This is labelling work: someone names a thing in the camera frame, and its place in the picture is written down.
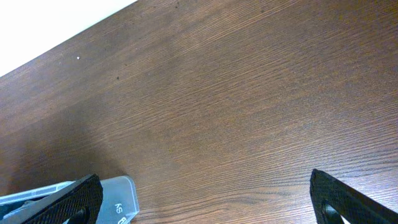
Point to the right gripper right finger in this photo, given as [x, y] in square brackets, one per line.
[334, 202]

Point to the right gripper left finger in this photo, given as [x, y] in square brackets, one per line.
[79, 202]

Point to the clear plastic storage bin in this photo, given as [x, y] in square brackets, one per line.
[120, 204]

